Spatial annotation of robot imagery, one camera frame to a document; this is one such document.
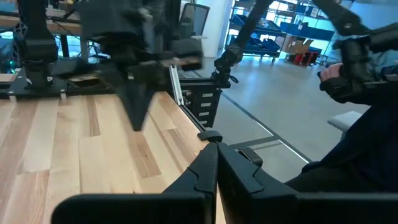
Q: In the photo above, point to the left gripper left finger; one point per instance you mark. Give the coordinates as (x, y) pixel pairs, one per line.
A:
(202, 174)

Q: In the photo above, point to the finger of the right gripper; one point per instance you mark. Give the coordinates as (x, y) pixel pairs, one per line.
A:
(124, 93)
(144, 96)

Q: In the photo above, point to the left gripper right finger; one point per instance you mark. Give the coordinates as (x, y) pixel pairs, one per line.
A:
(242, 183)

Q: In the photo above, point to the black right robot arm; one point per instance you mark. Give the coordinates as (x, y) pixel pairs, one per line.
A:
(37, 46)

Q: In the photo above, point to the black table edge clamp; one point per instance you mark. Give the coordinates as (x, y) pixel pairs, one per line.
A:
(210, 136)
(250, 155)

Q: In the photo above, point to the silver aluminium extrusion bar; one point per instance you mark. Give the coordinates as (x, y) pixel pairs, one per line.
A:
(175, 84)

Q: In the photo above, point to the black drawer cabinet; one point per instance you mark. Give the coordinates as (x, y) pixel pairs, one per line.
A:
(202, 102)

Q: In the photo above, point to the black office chair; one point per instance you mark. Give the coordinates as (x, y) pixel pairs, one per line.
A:
(194, 18)

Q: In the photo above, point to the white building column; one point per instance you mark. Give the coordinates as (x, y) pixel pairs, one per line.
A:
(214, 25)

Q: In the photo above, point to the person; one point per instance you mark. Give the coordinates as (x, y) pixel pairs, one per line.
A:
(357, 155)

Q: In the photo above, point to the red storage bins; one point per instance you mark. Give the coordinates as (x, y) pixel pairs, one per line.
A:
(306, 58)

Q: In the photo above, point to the person's hand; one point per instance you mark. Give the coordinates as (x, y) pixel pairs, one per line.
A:
(329, 72)

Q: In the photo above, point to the brown cardboard box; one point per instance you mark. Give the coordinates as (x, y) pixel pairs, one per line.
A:
(295, 45)

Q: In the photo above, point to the blue storage shelf rack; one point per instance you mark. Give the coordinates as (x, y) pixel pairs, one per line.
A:
(280, 28)

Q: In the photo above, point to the black metal rig frame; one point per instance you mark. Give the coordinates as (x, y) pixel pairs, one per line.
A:
(191, 113)

